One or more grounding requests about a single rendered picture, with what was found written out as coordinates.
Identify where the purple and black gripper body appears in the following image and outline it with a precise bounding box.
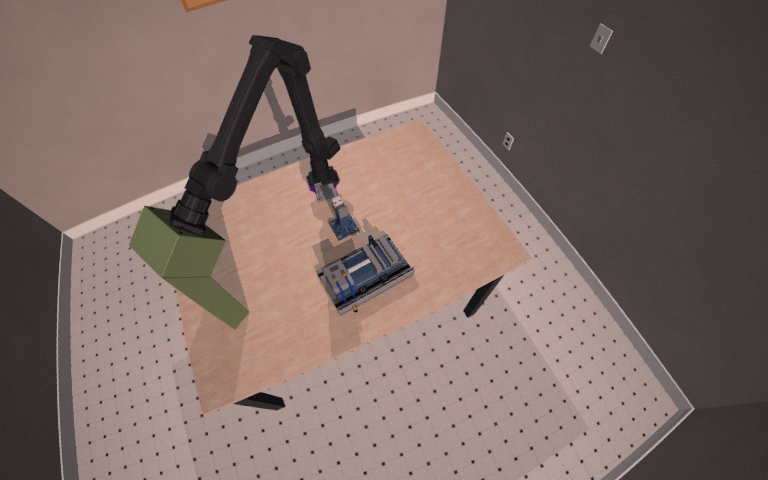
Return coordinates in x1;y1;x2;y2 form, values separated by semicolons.
306;166;340;186

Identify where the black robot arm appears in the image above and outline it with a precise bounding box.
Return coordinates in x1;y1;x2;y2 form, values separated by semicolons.
170;35;340;236

